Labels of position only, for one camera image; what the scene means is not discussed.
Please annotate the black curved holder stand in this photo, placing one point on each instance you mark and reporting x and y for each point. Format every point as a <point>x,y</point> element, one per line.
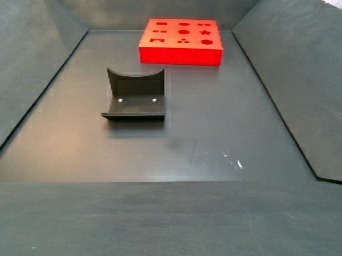
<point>138,96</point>

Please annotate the red shape sorter block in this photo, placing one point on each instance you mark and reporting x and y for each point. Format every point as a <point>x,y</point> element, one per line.
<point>181,41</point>

